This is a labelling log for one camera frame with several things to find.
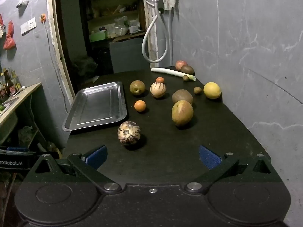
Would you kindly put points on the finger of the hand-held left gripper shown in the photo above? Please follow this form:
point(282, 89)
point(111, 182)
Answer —
point(16, 149)

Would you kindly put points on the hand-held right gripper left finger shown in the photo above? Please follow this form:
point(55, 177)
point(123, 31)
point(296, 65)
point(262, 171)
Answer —
point(97, 156)

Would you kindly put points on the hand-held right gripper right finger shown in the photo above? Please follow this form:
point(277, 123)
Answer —
point(209, 157)

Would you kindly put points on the dark striped pepino melon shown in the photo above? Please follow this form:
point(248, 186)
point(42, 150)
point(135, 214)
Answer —
point(129, 133)

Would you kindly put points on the metal tray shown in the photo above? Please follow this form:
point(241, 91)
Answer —
point(97, 106)

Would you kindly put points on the yellow green mango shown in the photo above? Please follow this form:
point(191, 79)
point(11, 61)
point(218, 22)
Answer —
point(182, 113)

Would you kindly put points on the orange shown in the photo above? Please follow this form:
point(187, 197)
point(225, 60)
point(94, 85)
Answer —
point(140, 106)

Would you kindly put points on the yellow round citrus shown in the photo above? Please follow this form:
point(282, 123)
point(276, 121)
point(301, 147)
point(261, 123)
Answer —
point(212, 90)

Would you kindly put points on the small brown kiwi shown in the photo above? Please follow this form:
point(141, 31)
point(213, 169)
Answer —
point(197, 90)
point(185, 78)

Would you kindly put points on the large brown kiwi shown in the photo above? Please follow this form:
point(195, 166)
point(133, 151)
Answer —
point(182, 95)

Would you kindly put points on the round olive green pear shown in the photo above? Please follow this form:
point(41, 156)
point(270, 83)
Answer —
point(137, 88)

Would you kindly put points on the pale striped pepino melon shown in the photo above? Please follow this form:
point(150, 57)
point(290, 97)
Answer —
point(158, 89)

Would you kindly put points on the small reddish tangerine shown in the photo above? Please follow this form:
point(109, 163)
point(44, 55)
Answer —
point(160, 80)

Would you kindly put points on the plastic bottle under counter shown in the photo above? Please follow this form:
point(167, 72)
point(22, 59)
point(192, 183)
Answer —
point(54, 149)

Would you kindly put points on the metal sink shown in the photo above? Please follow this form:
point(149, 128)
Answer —
point(8, 102)

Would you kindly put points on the beige kitchen counter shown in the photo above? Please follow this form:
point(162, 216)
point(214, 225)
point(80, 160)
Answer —
point(26, 94)

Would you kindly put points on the brown glass bottle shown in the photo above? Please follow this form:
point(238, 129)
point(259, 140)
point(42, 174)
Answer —
point(9, 85)

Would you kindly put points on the dark brown kiwi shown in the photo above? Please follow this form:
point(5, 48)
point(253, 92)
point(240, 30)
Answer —
point(187, 70)

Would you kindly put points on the dark bag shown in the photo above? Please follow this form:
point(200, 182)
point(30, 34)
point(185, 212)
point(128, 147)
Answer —
point(84, 65)

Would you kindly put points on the white leek stalk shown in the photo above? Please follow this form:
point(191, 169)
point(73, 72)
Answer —
point(165, 71)

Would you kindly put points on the red apple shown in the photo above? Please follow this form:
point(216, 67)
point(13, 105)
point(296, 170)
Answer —
point(180, 63)

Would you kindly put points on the grey cabinet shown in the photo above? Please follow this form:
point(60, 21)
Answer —
point(129, 55)

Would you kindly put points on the red plastic bag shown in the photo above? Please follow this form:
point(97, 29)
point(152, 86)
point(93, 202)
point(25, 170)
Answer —
point(9, 40)

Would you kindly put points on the green box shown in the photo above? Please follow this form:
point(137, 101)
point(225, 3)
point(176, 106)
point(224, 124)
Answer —
point(97, 37)

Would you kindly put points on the crumpled clear plastic bags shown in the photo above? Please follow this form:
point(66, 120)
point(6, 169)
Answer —
point(121, 26)

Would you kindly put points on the wooden shelf unit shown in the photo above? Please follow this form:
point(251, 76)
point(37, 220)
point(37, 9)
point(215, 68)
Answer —
point(113, 9)

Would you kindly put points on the worn white door frame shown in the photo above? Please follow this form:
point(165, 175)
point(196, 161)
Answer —
point(53, 40)

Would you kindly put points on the white wall switch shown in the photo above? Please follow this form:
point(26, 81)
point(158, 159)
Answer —
point(24, 27)

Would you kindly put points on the white wall socket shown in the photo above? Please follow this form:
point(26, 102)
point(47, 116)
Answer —
point(32, 24)

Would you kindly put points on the orange wall hook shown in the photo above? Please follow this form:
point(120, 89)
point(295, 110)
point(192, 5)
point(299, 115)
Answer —
point(42, 18)

